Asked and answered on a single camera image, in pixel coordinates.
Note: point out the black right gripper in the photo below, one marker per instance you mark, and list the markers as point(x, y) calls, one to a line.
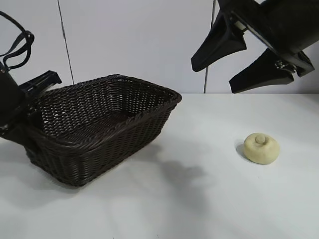
point(286, 22)

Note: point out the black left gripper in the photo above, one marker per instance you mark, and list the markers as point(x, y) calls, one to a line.
point(10, 99)

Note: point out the dark brown wicker basket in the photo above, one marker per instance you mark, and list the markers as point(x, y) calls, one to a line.
point(107, 139)

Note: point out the pale yellow egg yolk pastry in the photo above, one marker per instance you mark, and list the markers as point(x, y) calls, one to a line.
point(261, 153)

